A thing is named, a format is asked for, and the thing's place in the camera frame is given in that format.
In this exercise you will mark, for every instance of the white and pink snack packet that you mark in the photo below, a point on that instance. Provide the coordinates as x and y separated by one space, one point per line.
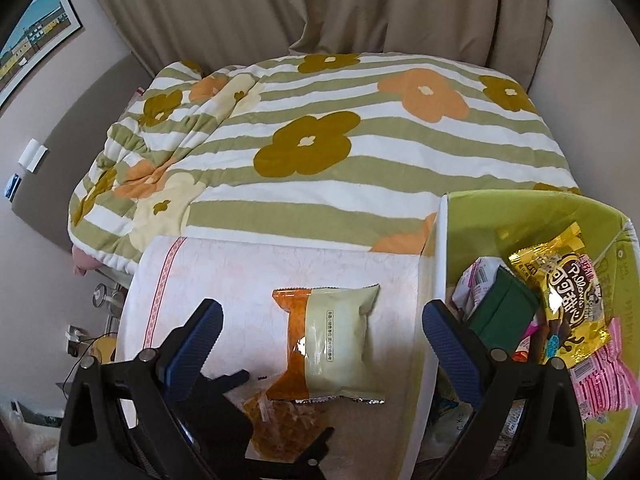
475 280

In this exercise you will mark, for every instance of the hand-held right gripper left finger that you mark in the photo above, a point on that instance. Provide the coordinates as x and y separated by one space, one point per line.
195 340

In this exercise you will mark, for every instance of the clear orange snack packet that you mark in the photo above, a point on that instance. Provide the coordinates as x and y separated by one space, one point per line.
285 425

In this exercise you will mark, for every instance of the framed wall poster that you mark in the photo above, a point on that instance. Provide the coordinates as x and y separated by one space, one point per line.
35 45

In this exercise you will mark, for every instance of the white power adapter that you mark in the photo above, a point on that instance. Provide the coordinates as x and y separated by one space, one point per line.
75 339

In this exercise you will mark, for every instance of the red snack packet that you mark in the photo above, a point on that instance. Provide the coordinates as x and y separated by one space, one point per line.
527 342

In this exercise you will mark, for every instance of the small blue device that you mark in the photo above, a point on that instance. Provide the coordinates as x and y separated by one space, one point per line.
11 187

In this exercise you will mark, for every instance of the pink striped snack packet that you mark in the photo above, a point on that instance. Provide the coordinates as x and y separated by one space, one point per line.
605 380

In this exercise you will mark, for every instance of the clear glass jar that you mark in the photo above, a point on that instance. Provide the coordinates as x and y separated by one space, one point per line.
105 296

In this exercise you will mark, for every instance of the yellow snack packet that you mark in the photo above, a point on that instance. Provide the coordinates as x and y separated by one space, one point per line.
565 280

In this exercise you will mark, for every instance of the yellow stool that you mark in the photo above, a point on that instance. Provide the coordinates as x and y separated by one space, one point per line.
106 350

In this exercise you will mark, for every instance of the dark green snack packet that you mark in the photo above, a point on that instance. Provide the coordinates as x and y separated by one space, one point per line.
505 310

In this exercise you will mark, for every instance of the pink pillow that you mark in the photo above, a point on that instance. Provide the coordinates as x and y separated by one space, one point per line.
85 262

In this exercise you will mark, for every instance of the white wall switch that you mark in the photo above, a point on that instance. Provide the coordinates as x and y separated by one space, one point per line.
32 155

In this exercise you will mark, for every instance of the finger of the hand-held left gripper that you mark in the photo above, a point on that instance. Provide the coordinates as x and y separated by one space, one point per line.
225 420
305 467

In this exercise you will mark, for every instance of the green striped floral blanket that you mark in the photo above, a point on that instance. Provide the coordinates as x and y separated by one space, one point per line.
350 170

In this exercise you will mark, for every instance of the green cardboard box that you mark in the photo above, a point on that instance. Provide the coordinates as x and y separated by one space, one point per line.
590 220

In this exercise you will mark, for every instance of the beige curtain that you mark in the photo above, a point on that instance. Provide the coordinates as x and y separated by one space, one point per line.
300 5

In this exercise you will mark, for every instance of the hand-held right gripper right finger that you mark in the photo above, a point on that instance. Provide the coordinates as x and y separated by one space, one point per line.
442 335

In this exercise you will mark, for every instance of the orange and green snack packet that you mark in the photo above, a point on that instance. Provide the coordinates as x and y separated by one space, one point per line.
335 340

